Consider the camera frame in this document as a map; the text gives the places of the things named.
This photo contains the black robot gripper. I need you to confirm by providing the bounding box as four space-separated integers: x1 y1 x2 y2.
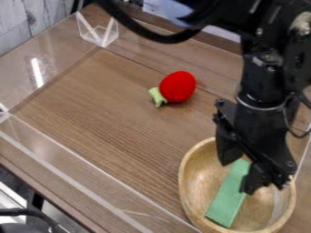
213 51 297 195

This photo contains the green rectangular block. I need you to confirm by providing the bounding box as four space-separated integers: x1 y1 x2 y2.
205 159 249 228

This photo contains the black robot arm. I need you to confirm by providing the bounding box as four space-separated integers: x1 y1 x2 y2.
178 0 311 195

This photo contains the brown wooden bowl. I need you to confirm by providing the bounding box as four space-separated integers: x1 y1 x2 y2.
178 137 296 233

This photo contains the red plush strawberry toy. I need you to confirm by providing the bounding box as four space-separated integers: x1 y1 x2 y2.
148 71 196 107

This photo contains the clear acrylic tray enclosure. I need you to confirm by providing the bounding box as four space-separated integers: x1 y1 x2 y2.
0 18 241 233

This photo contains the black cable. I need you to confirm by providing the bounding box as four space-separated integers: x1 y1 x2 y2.
94 0 220 45

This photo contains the black metal table frame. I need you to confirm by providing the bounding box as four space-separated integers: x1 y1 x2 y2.
25 191 82 233

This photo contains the clear acrylic corner bracket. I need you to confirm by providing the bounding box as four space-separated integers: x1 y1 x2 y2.
74 12 118 48

